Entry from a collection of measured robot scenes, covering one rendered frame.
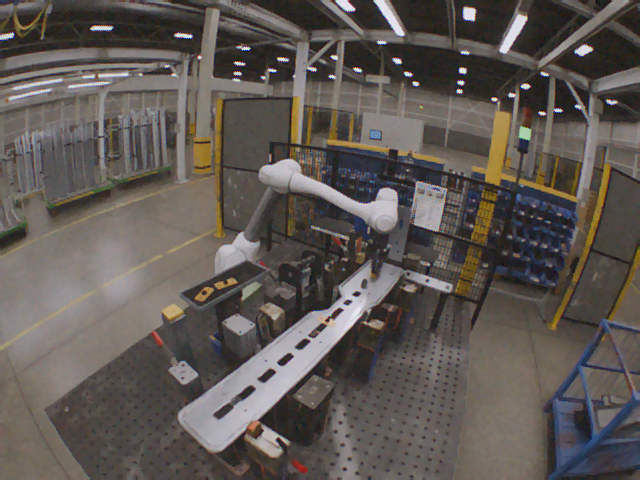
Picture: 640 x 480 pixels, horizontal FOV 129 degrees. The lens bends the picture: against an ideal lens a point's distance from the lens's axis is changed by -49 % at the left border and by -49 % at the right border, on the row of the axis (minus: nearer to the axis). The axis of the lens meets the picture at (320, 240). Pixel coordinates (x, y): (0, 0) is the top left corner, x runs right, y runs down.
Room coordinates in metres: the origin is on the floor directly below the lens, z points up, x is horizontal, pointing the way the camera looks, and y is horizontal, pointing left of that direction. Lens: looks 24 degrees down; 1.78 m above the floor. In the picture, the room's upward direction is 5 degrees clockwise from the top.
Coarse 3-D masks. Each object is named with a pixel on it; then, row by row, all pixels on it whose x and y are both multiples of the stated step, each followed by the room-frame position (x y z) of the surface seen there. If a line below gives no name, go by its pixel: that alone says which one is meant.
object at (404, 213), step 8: (400, 208) 1.58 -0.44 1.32; (408, 208) 1.56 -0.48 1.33; (400, 216) 1.58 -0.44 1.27; (408, 216) 1.56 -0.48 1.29; (408, 224) 1.55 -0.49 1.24; (392, 232) 1.60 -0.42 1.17; (400, 232) 1.57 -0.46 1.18; (392, 240) 1.59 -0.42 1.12; (400, 240) 1.57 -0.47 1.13; (392, 248) 1.59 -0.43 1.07; (400, 248) 1.56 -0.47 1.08; (392, 256) 1.58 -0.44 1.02; (400, 256) 1.56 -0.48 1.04
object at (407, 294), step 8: (400, 288) 1.19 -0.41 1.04; (408, 288) 1.19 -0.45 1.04; (416, 288) 1.19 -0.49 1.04; (400, 296) 1.19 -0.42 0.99; (408, 296) 1.17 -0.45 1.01; (400, 304) 1.18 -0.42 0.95; (408, 304) 1.16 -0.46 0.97; (400, 312) 1.18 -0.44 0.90; (400, 320) 1.19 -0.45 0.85; (408, 320) 1.18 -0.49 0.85; (392, 328) 1.19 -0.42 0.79; (400, 328) 1.17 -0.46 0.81; (392, 336) 1.18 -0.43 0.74; (400, 336) 1.16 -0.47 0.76; (400, 344) 1.15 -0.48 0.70
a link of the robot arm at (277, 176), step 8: (264, 168) 1.45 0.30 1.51; (272, 168) 1.44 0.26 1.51; (280, 168) 1.44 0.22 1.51; (288, 168) 1.48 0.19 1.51; (264, 176) 1.43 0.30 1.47; (272, 176) 1.41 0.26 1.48; (280, 176) 1.41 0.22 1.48; (288, 176) 1.41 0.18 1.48; (272, 184) 1.42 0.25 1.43; (280, 184) 1.40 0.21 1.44; (288, 184) 1.40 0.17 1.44
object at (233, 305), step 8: (232, 296) 0.91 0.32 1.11; (240, 296) 0.94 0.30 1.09; (216, 304) 0.91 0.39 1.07; (224, 304) 0.87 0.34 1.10; (232, 304) 0.91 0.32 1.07; (240, 304) 0.95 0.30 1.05; (216, 312) 0.91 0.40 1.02; (224, 312) 0.88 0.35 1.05; (232, 312) 0.91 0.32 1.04; (240, 312) 0.94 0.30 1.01; (224, 320) 0.89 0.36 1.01; (224, 344) 0.90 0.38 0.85; (224, 352) 0.91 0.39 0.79
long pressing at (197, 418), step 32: (352, 288) 1.23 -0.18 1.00; (384, 288) 1.25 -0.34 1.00; (352, 320) 0.98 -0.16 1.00; (288, 352) 0.76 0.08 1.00; (320, 352) 0.77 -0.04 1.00; (224, 384) 0.57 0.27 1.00; (256, 384) 0.59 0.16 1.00; (288, 384) 0.61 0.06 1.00; (192, 416) 0.42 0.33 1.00; (224, 416) 0.44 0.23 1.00; (256, 416) 0.47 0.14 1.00; (224, 448) 0.34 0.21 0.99
